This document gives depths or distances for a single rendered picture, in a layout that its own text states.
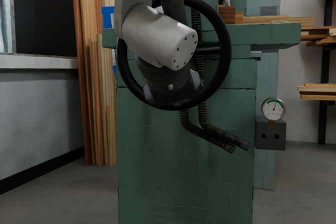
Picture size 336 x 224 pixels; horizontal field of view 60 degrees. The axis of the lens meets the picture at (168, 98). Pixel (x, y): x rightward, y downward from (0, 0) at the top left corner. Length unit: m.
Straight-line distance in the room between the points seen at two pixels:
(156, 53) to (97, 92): 1.95
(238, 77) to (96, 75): 1.61
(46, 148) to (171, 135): 1.57
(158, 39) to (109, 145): 2.01
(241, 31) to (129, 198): 0.64
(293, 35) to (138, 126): 0.54
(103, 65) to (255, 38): 1.65
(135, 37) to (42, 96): 1.90
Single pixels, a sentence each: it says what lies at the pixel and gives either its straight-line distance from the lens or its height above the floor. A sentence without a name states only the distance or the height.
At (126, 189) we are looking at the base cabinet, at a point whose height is 0.37.
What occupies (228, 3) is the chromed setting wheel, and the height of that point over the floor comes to 1.01.
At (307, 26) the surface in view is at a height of 0.91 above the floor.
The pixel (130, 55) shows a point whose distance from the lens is 0.94.
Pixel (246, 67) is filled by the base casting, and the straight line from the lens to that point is 0.89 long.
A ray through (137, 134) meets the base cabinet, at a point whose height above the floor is 0.56.
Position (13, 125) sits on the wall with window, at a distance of 2.13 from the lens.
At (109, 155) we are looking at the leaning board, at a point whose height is 0.09.
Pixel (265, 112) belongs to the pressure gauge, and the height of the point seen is 0.65.
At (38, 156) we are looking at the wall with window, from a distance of 2.33.
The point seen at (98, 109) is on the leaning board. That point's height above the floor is 0.46.
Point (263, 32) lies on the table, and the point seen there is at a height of 0.87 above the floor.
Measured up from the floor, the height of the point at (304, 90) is 0.58.
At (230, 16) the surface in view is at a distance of 0.97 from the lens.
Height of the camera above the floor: 0.77
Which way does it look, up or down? 6 degrees down
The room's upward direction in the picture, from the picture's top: straight up
